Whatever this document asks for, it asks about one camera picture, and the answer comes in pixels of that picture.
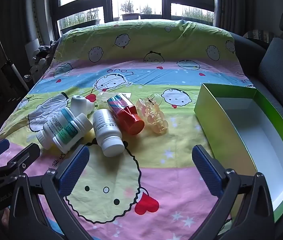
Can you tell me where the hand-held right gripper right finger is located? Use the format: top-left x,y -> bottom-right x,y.
192,144 -> 275,240

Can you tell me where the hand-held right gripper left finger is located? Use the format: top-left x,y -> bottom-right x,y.
8,144 -> 90,240

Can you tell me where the small white teal-label bottle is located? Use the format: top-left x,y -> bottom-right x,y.
53,113 -> 93,153

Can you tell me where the large white teal-label bottle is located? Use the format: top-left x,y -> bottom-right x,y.
36,107 -> 78,150

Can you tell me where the white plain-label bottle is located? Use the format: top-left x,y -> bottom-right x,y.
92,109 -> 125,157

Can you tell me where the green cardboard box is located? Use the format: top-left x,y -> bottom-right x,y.
194,82 -> 283,230

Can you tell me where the white nozzle device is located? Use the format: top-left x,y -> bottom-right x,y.
70,95 -> 95,115

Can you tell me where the pink tube with red cap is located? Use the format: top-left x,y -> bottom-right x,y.
107,95 -> 145,136

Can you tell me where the amber transparent hair claw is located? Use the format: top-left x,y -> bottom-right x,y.
136,93 -> 169,134

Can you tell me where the clear rectangular hair clip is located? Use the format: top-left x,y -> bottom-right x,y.
99,92 -> 132,103

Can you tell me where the cartoon printed bed sheet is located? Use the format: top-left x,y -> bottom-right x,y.
0,20 -> 257,240

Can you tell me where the mop with grey stick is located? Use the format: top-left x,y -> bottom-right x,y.
0,39 -> 30,93

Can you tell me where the pile of plush toys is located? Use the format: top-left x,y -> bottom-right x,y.
23,40 -> 59,85

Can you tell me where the white board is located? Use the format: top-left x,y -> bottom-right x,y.
24,38 -> 40,62

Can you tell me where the potted plant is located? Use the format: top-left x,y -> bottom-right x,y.
120,0 -> 140,21

